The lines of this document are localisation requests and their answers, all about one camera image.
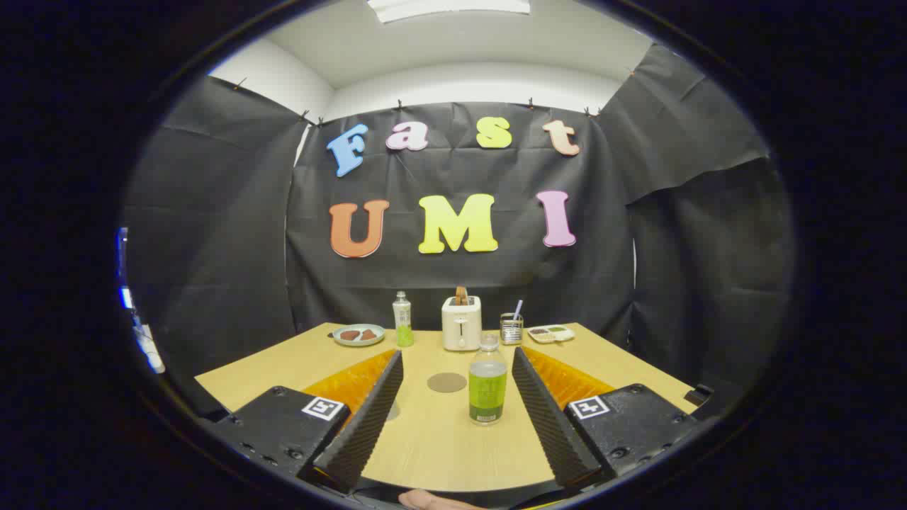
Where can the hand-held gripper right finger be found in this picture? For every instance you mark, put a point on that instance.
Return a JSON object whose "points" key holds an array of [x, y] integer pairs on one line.
{"points": [[545, 418]]}

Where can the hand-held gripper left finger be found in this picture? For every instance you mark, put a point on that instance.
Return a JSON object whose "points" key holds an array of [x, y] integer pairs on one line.
{"points": [[368, 418]]}

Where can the green label juice bottle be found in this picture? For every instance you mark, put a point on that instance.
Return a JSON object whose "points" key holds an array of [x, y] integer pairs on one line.
{"points": [[487, 389]]}

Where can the round brown coaster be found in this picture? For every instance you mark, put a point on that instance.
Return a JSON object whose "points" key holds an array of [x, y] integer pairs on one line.
{"points": [[446, 383]]}

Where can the small green drink bottle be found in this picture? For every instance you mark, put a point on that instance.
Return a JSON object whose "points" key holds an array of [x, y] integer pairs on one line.
{"points": [[403, 319]]}

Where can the white divided sauce tray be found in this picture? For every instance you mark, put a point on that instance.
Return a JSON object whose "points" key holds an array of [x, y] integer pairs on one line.
{"points": [[551, 339]]}

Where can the light green plate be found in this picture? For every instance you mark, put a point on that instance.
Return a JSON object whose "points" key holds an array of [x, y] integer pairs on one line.
{"points": [[380, 334]]}

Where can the white toaster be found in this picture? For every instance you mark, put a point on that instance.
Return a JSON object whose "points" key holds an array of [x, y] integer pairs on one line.
{"points": [[460, 331]]}

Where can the brown toast slice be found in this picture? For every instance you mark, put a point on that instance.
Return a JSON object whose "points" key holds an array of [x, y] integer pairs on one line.
{"points": [[461, 295]]}

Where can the ceiling light panel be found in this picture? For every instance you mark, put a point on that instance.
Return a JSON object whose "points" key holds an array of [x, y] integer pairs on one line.
{"points": [[446, 8]]}

